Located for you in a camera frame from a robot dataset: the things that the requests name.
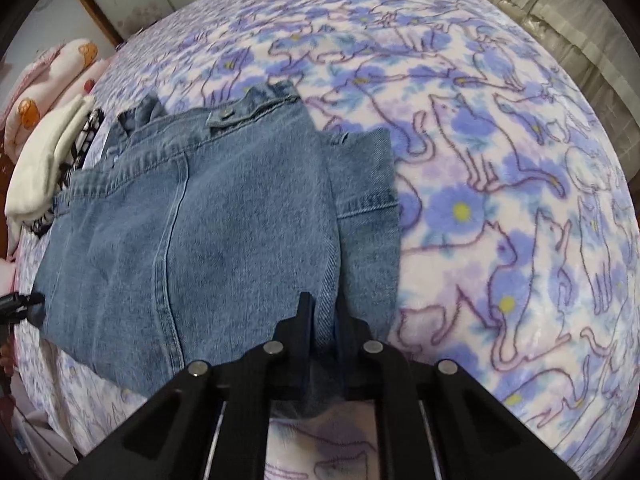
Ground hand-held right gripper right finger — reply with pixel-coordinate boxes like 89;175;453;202
335;307;578;480

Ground blue denim jacket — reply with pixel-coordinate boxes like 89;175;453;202
37;80;403;418

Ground white and pink printed pillow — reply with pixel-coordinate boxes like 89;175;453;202
12;407;81;466

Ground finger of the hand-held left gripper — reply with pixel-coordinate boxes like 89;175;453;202
0;292;46;328

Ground black and white patterned garment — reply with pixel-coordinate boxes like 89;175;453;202
30;107;106;238

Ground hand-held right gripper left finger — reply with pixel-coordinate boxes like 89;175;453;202
62;292;318;480

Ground purple cat print blanket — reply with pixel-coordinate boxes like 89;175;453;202
10;0;640;480

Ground pink bear print quilt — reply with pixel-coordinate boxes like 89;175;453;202
0;37;116;131

